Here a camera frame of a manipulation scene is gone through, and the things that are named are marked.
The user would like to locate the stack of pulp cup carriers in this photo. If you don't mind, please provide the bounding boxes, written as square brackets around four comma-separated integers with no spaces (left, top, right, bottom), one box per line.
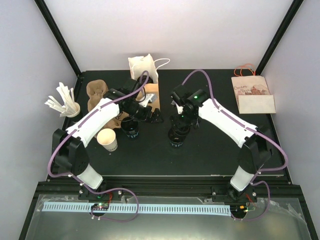
[86,79,109,112]

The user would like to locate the printed paper bag orange handles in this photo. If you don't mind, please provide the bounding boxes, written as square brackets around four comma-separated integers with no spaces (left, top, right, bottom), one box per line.
[231,63,276,114]

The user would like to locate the cup of white wrapped stirrers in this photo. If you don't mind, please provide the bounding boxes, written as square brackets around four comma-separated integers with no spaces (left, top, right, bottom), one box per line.
[44,82,81,118]

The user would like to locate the brown pulp cup carrier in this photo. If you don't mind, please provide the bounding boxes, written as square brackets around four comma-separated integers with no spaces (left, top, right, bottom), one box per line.
[104,118,121,130]

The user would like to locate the light blue cable duct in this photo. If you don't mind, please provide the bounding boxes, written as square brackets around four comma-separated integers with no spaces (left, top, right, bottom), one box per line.
[42,202,231,217]

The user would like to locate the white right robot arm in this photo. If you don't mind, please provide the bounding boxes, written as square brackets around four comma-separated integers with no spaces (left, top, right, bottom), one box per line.
[168,85,273,202]

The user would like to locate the white paper coffee cup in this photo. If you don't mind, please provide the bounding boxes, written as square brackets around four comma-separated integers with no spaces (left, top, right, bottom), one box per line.
[97,128,118,152]

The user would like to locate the black right frame post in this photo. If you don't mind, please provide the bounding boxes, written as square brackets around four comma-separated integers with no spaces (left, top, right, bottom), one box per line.
[255,0,304,76]

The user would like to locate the black left frame post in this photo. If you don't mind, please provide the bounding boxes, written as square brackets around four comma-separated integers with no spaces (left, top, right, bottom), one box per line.
[34,0,82,77]

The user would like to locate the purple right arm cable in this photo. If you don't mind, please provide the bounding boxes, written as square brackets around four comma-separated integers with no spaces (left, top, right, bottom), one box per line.
[182,69,289,222]

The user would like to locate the brown paper takeout bag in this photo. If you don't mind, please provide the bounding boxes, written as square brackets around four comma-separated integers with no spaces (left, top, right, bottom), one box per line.
[128,54,170,111]

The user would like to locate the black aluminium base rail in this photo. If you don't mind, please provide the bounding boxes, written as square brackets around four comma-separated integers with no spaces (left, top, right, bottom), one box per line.
[35,177,303,204]

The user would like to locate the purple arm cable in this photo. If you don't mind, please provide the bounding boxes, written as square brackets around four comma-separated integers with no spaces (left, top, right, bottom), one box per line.
[47,70,150,223]
[182,69,289,222]

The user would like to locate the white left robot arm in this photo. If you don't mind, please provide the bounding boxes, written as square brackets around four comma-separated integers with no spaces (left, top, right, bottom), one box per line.
[47,71,164,200]

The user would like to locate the black frame post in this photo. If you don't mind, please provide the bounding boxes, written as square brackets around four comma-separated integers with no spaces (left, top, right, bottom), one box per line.
[255,0,304,76]
[34,0,82,77]

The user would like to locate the stack of black cup lids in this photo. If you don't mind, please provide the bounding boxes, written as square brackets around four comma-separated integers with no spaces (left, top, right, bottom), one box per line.
[120,116,139,140]

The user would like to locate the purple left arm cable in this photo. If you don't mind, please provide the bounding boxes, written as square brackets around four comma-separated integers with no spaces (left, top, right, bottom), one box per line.
[47,70,150,223]

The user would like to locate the black paper coffee cup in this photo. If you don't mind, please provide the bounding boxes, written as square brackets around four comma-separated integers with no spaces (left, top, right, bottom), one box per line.
[168,135,186,148]

